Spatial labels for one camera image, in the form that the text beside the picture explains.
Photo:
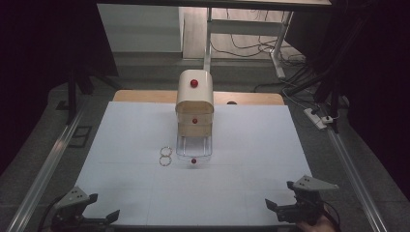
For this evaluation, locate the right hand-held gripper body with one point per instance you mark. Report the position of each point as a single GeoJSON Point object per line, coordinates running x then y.
{"type": "Point", "coordinates": [306, 201]}

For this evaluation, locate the white wooden drawer cabinet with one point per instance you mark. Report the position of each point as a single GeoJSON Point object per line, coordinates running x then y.
{"type": "Point", "coordinates": [195, 96]}

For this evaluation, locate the clear drawer with red knob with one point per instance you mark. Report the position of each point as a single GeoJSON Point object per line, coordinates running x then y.
{"type": "Point", "coordinates": [193, 160]}

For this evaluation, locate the dark curtain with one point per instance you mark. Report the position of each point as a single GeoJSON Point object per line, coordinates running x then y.
{"type": "Point", "coordinates": [38, 64]}
{"type": "Point", "coordinates": [383, 96]}

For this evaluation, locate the white desk frame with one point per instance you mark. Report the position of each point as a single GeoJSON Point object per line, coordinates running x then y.
{"type": "Point", "coordinates": [241, 27]}

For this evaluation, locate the white power strip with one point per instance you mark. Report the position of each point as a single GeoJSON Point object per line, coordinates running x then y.
{"type": "Point", "coordinates": [314, 118]}

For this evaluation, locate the black table grommet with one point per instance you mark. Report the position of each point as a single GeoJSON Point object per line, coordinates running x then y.
{"type": "Point", "coordinates": [231, 103]}

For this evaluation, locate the wooden table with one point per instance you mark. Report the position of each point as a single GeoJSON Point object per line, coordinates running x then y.
{"type": "Point", "coordinates": [141, 96]}

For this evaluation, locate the white table mat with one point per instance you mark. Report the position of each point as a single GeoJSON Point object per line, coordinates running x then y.
{"type": "Point", "coordinates": [251, 154]}

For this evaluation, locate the aluminium rail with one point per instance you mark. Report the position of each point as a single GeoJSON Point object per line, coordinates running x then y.
{"type": "Point", "coordinates": [354, 180]}
{"type": "Point", "coordinates": [45, 174]}

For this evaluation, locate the person's right hand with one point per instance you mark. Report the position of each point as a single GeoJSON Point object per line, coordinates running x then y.
{"type": "Point", "coordinates": [317, 226]}

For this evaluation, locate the white plug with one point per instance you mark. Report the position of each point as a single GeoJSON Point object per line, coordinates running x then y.
{"type": "Point", "coordinates": [327, 120]}

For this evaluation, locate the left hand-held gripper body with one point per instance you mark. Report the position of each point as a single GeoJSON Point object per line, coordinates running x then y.
{"type": "Point", "coordinates": [69, 201]}

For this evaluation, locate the black floor frame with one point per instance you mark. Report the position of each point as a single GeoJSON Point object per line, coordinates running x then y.
{"type": "Point", "coordinates": [80, 137]}

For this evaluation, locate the white panel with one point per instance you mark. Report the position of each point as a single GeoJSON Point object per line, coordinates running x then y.
{"type": "Point", "coordinates": [138, 27]}

